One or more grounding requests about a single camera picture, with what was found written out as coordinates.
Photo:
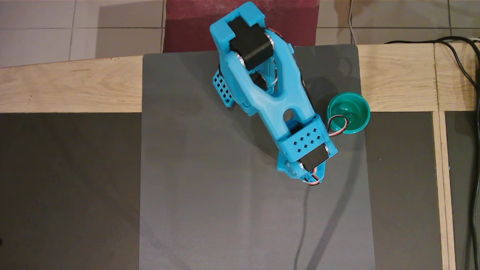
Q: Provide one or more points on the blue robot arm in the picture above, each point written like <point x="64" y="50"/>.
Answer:
<point x="262" y="93"/>

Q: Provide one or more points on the green plastic cup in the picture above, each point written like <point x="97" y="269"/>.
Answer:
<point x="357" y="108"/>

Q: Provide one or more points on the maroon cloth on chair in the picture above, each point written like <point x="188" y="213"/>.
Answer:
<point x="187" y="26"/>

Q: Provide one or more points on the dark grey table mat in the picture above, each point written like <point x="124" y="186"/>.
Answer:
<point x="225" y="210"/>

